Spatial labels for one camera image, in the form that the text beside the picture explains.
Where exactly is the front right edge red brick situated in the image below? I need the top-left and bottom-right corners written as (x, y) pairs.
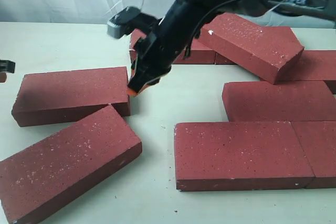
top-left (292, 121), bottom-right (335, 189)

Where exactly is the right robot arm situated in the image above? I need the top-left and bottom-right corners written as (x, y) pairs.
top-left (128, 0), bottom-right (335, 95)

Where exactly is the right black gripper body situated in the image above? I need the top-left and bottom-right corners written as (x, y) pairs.
top-left (128, 0), bottom-right (207, 93)

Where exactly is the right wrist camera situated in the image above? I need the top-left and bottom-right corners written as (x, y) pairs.
top-left (107, 6), bottom-right (160, 39)

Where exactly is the angled red brick back right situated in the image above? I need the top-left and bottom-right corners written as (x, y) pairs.
top-left (198, 13), bottom-right (304, 84)

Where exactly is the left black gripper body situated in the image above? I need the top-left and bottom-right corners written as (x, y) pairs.
top-left (0, 59), bottom-right (16, 82)

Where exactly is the front large red brick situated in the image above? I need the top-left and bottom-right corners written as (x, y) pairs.
top-left (174, 121), bottom-right (314, 191)

